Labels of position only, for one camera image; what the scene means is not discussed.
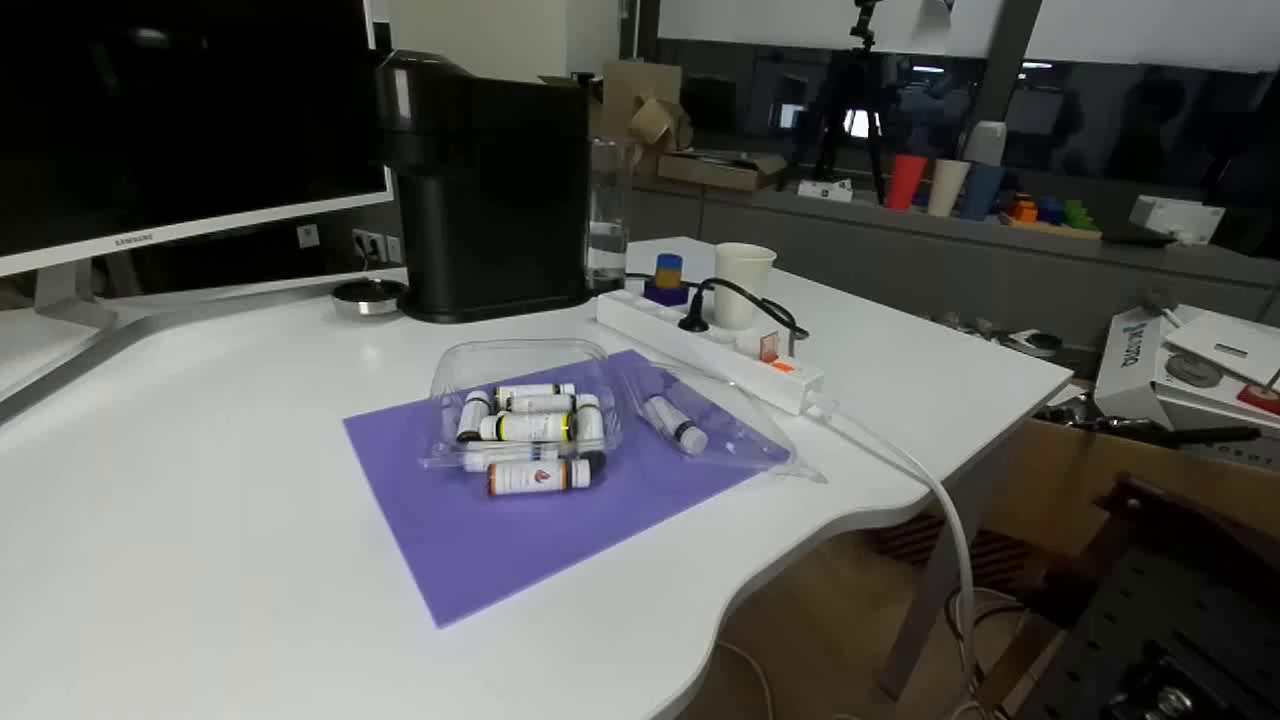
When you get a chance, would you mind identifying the white framed computer monitor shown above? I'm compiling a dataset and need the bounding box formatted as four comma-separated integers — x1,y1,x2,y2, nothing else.
0,0,399,285

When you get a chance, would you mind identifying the black camera tripod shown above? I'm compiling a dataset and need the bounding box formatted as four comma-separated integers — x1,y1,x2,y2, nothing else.
780,0,898,192

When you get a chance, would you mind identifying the white printed booklet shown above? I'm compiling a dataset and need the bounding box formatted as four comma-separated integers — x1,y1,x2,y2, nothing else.
1151,298,1280,435

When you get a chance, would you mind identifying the white tube red label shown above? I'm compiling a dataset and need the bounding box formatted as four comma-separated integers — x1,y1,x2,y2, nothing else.
483,457,599,502

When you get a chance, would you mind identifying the tall cardboard box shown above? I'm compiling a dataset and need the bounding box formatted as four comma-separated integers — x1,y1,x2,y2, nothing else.
596,54,699,164

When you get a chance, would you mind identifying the white small box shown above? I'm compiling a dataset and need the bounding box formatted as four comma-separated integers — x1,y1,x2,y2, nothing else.
1129,192,1228,246

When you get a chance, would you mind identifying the white extension power strip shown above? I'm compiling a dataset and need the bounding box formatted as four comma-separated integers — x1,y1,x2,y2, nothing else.
593,289,822,418

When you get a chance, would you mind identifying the round black metal disc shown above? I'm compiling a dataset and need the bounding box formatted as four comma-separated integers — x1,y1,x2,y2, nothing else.
326,275,406,319

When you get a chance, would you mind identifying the grey table leg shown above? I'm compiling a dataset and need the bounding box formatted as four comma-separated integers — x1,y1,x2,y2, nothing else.
876,457,1001,702

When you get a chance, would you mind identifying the beige plastic cup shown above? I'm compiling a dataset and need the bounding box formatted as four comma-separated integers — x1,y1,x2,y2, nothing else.
923,156,976,222

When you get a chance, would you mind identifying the brown cardboard carton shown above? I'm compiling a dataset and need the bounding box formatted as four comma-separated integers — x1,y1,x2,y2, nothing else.
989,416,1280,548

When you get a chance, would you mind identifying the purple paper sheet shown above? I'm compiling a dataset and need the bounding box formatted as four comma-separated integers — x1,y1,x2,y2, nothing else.
340,347,775,632

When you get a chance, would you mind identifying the black plug with cable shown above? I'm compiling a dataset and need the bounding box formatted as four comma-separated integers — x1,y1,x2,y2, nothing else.
674,272,816,343

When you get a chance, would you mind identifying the black perforated base board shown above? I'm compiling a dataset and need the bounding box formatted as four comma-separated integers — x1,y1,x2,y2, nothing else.
1021,526,1280,720

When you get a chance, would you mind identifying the white paper cup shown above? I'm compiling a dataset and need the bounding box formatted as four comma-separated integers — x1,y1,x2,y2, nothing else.
713,238,783,337

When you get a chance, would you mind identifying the white tube grey cap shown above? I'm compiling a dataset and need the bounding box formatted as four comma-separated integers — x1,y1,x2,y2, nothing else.
641,392,713,461

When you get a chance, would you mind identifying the flat cardboard box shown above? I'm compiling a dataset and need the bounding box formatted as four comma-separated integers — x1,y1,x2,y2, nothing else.
652,146,790,194

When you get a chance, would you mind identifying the white tube black cap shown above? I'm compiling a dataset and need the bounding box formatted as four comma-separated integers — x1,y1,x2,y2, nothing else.
573,388,611,461
451,385,496,447
456,438,565,477
490,378,580,408

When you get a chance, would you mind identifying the clear plastic clamshell container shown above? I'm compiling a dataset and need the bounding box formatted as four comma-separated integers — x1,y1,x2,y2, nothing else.
421,333,832,486

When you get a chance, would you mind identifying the black coffee machine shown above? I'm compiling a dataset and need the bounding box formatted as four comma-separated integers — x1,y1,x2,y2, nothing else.
375,48,599,324

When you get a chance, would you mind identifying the red plastic cup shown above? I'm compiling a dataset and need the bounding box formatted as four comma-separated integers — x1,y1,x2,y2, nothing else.
883,150,932,217

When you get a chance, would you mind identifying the blue and yellow block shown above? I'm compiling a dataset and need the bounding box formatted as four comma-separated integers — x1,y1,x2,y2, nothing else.
645,252,694,309

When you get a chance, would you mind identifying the clear water tank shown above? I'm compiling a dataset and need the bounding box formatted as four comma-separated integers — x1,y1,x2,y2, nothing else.
584,131,641,292

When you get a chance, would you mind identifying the grey counter cabinet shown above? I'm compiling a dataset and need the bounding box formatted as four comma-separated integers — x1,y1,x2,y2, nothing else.
624,175,1280,350

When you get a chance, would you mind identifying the white power strip cable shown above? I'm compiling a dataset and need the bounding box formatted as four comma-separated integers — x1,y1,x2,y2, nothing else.
795,395,991,713

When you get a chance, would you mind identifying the white printed carton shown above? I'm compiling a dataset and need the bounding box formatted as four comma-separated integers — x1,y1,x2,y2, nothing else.
1093,305,1182,418

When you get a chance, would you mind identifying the blue plastic cup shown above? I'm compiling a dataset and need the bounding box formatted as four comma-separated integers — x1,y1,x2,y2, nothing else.
955,160,1010,222

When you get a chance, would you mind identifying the small open cardboard box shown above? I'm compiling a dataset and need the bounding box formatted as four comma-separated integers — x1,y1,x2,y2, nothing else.
624,90,682,156

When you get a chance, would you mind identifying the white tube yellow band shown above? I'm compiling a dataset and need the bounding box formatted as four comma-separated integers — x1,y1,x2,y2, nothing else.
477,410,580,447

